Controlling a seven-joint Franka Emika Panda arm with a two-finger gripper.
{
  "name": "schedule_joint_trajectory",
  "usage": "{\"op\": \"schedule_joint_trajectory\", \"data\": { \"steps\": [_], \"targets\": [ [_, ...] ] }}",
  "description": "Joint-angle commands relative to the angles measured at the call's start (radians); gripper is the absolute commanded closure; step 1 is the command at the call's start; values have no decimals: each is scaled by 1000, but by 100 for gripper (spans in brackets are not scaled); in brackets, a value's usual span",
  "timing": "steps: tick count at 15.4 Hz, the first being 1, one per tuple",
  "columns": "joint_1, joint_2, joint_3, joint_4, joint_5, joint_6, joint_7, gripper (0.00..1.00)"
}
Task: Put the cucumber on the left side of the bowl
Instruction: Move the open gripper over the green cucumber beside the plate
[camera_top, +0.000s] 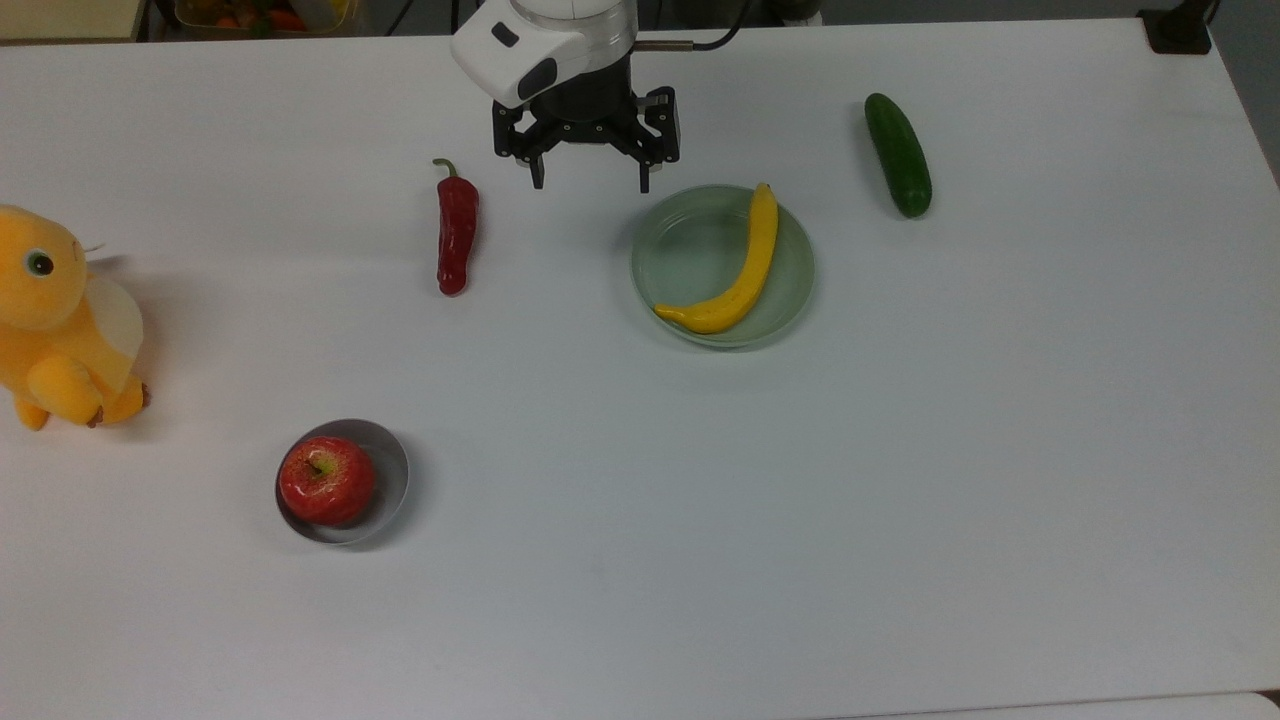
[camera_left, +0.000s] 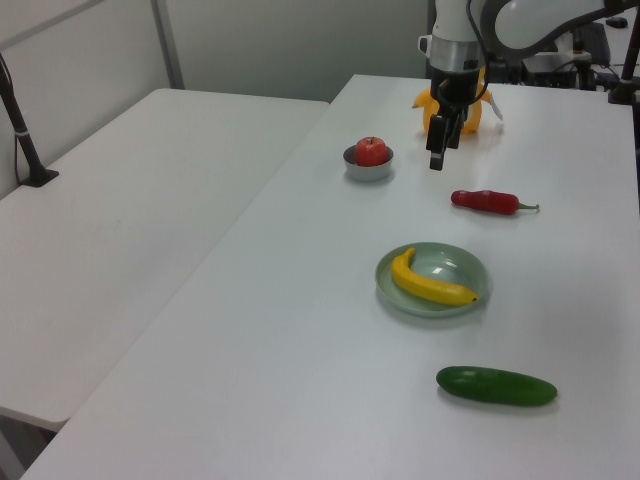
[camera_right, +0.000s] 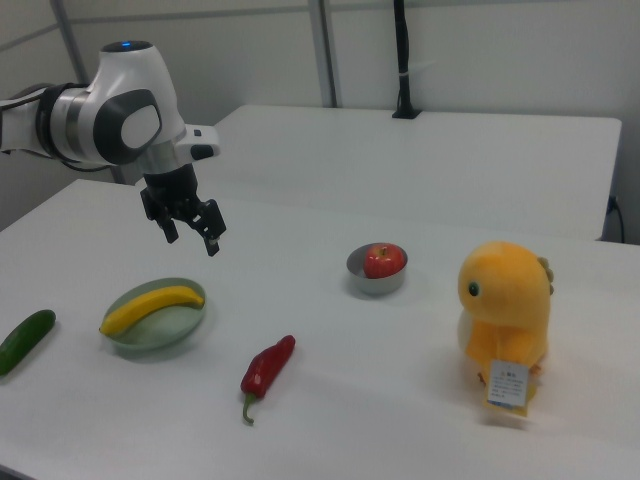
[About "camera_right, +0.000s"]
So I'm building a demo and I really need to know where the black wall cable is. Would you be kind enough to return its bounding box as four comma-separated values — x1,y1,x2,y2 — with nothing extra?
606,196,627,244

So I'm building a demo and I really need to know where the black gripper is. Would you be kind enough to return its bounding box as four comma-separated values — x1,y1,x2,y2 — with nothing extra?
139,163,228,258

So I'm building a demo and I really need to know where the pale green plate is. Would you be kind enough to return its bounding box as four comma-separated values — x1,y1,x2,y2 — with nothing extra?
101,277,208,352

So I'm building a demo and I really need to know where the green cucumber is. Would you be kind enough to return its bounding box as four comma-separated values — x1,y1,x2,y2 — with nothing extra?
0,309,57,378

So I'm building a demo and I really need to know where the grey metal bowl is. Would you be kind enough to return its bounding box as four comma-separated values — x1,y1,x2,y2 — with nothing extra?
346,243,409,296

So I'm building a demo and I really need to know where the yellow plush bird toy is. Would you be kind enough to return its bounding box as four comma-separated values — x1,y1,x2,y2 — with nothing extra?
456,240,558,396

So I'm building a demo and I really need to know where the yellow banana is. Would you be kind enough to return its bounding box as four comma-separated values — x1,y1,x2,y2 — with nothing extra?
98,285,206,337

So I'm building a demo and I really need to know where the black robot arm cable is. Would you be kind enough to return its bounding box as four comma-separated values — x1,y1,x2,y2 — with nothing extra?
55,155,117,175

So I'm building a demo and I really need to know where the black camera pole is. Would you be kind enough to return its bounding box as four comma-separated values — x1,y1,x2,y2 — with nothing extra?
391,0,422,120

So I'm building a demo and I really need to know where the red chili pepper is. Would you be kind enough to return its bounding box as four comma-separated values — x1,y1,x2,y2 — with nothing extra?
240,334,297,426

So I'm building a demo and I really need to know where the white paper toy tag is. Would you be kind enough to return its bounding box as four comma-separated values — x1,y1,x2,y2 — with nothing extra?
481,358,539,418

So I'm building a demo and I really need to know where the red apple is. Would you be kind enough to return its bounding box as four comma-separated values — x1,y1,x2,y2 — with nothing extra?
363,243,406,280

